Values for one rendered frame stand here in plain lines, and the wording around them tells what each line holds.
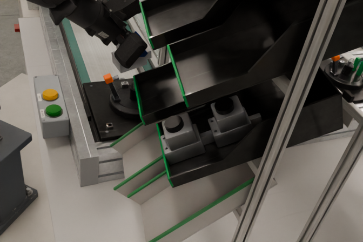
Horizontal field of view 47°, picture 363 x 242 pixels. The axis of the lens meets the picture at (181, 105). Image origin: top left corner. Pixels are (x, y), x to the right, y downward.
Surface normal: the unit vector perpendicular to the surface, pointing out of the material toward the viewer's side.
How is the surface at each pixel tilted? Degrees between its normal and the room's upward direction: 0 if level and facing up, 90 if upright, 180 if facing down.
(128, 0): 28
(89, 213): 0
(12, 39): 0
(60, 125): 90
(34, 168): 0
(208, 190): 45
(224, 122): 90
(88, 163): 90
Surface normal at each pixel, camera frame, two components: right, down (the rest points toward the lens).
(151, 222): -0.58, -0.55
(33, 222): 0.14, -0.78
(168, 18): -0.29, -0.70
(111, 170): 0.36, 0.62
